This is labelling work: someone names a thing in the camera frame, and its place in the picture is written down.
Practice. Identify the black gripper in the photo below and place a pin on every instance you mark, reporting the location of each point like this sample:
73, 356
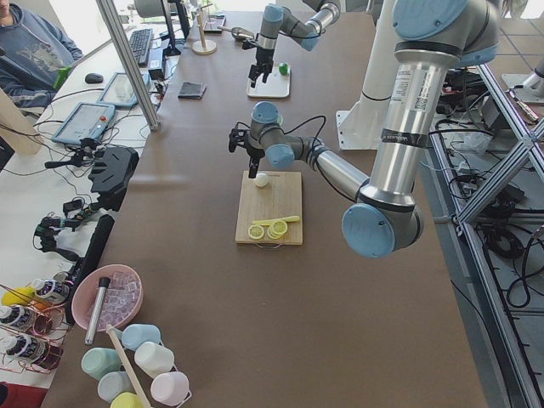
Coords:
255, 153
264, 56

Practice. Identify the white steamed bun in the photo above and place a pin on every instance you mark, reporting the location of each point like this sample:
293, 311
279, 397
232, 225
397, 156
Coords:
261, 180

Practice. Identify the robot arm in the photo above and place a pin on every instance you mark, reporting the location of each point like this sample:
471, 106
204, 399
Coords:
278, 20
433, 37

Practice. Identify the pink bowl with ice cubes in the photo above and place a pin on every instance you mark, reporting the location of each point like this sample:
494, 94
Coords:
123, 297

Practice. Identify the cream rabbit serving tray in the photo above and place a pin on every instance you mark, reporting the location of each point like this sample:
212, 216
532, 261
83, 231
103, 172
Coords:
278, 86

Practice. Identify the wooden cutting board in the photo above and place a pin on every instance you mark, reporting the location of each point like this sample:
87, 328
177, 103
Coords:
280, 197

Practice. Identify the wooden stand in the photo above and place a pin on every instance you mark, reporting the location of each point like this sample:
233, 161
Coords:
202, 46

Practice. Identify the yellow plastic knife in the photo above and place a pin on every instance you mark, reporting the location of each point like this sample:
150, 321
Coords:
267, 222

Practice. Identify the folded grey cloth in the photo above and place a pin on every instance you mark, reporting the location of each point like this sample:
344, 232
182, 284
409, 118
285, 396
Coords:
192, 90

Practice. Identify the single lemon slice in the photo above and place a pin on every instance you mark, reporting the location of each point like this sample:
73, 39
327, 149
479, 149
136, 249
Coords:
255, 232

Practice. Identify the stacked lemon slices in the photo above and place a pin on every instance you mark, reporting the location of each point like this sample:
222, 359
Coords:
276, 230

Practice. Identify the black keyboard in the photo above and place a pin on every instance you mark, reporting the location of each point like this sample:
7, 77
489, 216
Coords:
139, 42

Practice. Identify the blue teach pendant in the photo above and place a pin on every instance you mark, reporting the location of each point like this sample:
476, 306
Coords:
86, 121
119, 92

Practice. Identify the black long bar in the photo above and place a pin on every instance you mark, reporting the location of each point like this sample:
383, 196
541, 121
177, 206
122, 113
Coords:
90, 261

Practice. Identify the black computer mouse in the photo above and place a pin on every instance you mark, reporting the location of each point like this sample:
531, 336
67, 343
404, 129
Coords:
93, 78

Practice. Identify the metal cylinder tool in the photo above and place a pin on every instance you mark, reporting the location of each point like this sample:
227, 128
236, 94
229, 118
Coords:
93, 323

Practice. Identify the light blue plastic cup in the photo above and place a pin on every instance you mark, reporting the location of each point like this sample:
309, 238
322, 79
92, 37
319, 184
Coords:
136, 334

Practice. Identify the wooden stick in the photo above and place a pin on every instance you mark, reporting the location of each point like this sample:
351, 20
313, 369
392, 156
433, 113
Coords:
111, 332

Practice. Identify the white plastic cup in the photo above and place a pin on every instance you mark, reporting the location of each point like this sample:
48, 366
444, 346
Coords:
154, 359

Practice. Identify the person in blue hoodie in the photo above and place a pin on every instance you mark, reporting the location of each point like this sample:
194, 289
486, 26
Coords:
34, 52

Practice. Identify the pink plastic cup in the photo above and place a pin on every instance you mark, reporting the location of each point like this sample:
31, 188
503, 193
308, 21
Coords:
171, 388

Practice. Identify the mint green plastic cup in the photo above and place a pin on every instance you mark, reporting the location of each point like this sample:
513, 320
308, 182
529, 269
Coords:
97, 362

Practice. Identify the grey blue plastic cup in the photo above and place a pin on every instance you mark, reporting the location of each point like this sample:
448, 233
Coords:
113, 384

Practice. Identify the yellow plastic cup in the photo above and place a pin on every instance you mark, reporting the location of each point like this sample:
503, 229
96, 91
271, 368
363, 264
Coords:
126, 400

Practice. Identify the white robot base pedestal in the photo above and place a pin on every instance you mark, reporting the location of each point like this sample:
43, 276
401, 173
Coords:
361, 127

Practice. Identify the aluminium frame post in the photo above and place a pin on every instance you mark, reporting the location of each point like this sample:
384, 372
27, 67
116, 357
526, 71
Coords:
113, 24

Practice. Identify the copper wire bottle rack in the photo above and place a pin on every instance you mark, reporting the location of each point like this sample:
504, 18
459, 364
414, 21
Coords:
33, 326

